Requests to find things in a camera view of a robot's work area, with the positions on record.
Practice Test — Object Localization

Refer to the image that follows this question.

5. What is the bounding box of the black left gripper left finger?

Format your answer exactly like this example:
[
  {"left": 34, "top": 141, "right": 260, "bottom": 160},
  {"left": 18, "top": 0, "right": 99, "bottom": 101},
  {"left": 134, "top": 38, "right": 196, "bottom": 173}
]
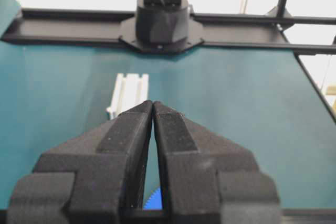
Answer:
[{"left": 7, "top": 101, "right": 153, "bottom": 223}]

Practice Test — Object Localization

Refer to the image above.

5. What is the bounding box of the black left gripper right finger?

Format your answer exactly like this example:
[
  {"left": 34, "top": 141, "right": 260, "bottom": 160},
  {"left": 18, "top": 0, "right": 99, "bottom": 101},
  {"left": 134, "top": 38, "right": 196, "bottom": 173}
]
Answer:
[{"left": 153, "top": 102, "right": 281, "bottom": 223}]

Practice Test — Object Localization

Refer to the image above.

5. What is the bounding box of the large blue plastic gear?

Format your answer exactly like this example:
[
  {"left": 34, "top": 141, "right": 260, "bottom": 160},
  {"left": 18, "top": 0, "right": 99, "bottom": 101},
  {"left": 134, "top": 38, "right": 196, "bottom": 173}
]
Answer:
[{"left": 143, "top": 187, "right": 163, "bottom": 210}]

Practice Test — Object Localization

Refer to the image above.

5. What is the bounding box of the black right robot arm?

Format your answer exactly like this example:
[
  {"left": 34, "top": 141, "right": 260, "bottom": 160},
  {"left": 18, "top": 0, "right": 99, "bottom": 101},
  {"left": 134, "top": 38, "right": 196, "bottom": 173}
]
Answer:
[{"left": 119, "top": 0, "right": 204, "bottom": 54}]

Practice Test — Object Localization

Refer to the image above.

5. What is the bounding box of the silver aluminium extrusion rail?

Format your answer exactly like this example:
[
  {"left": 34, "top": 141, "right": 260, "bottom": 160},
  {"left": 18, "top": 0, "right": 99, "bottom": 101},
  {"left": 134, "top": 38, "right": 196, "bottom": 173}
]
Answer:
[{"left": 106, "top": 73, "right": 149, "bottom": 120}]

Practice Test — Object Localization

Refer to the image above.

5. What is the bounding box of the black frame rail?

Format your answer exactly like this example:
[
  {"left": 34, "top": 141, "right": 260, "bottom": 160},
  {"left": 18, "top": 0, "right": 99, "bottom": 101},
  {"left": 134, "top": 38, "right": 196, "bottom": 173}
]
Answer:
[{"left": 1, "top": 8, "right": 335, "bottom": 55}]

